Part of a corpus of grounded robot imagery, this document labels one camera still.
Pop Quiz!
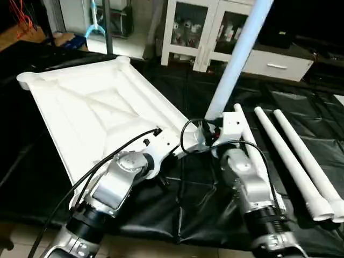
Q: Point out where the white plastic table top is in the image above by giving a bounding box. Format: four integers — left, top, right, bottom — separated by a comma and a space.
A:
16, 55, 208, 187

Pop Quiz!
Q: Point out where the black work mat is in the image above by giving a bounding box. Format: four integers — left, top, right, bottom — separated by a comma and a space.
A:
0, 40, 344, 257

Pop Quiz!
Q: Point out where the orange cable bundle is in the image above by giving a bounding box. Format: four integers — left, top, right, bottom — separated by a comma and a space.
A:
10, 0, 36, 39

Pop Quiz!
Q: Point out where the black metal pole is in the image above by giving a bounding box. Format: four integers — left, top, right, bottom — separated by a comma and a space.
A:
103, 0, 114, 56

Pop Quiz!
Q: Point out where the white drawer unit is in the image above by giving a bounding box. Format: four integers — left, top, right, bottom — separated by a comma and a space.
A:
241, 48, 316, 83

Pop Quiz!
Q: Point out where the white plastic table leg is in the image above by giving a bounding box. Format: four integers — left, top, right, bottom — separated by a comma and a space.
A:
204, 0, 275, 122
273, 109, 344, 224
254, 106, 335, 223
233, 103, 262, 157

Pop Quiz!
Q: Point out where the white glass-door cabinet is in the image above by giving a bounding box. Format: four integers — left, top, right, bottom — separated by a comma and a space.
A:
161, 0, 256, 74

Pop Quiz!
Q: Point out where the flat brown cardboard sheet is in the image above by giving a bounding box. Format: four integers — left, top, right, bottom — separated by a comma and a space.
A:
0, 24, 52, 52

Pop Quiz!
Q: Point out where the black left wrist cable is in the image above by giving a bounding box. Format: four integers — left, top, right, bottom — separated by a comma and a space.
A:
27, 127, 163, 258

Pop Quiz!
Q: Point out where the brown cardboard box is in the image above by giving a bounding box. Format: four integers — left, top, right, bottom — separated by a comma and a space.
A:
53, 31, 88, 51

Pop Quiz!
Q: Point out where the blue plastic tool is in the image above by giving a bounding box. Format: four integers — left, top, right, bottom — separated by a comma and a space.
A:
84, 0, 107, 39

